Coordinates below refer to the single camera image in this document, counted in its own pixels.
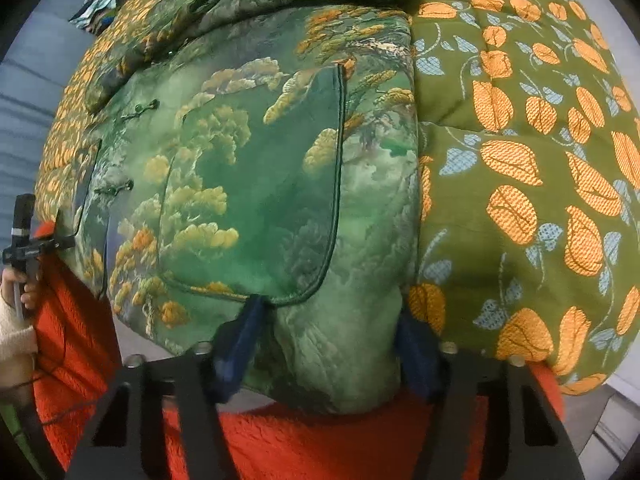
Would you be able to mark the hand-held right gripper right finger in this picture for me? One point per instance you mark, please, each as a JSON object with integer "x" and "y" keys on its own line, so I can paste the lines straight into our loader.
{"x": 416, "y": 351}

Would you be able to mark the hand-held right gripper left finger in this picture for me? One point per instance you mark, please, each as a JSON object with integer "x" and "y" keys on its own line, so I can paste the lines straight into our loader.
{"x": 246, "y": 331}

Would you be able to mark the green landscape print jacket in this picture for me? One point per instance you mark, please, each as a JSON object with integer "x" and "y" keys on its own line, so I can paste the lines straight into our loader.
{"x": 260, "y": 170}

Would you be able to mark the pile of mixed clothes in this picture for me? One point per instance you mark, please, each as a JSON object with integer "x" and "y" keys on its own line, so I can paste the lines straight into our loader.
{"x": 102, "y": 7}

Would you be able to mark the person's left hand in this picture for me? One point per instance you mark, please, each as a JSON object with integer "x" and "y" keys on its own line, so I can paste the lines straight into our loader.
{"x": 29, "y": 296}

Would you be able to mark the red fleece blanket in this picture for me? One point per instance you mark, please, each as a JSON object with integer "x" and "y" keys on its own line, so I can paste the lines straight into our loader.
{"x": 300, "y": 452}

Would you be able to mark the blue-grey curtain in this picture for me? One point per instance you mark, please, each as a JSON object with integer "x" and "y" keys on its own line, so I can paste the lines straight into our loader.
{"x": 30, "y": 110}

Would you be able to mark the orange leaf print quilt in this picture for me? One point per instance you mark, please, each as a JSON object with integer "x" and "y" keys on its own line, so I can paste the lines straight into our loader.
{"x": 500, "y": 185}

